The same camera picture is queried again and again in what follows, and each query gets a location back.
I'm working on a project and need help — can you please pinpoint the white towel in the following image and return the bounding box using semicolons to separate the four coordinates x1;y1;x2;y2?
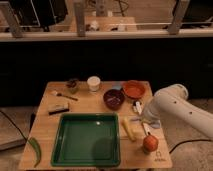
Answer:
130;117;161;129

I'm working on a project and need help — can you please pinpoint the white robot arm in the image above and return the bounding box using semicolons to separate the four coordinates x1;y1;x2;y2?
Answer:
143;84;213;141

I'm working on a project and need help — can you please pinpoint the white cup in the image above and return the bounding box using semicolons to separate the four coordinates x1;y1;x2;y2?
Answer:
87;76;101;92

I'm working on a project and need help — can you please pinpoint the dark maroon bowl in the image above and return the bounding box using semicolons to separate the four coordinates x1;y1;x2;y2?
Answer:
103;89;125;110

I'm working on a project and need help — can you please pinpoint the orange bowl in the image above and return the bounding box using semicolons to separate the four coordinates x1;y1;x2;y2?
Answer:
122;80;145;99

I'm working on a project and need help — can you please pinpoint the wooden block eraser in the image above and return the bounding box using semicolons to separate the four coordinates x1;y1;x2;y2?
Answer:
47;102;69;115

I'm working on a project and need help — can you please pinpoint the green plastic tray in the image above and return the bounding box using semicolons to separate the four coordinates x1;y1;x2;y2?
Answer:
51;114;121;167

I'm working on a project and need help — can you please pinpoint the wooden table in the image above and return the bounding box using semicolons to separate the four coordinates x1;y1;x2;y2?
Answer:
19;81;172;171

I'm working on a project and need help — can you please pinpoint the orange round fruit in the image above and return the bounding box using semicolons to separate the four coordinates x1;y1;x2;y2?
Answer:
143;135;159;153

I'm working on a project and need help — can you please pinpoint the green chili pepper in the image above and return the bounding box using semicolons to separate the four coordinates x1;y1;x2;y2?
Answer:
28;137;42;167

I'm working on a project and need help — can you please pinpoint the wooden handled brush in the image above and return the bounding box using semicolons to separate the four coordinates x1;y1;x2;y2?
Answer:
51;90;78;101

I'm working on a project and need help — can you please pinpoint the black cable right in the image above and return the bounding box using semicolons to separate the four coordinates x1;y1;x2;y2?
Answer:
168;138;213;155

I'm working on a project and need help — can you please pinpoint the black cable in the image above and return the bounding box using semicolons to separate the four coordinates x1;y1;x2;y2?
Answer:
168;138;213;155
0;109;29;142

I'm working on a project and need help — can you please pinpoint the black cable left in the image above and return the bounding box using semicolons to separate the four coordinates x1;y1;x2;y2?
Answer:
0;109;29;142

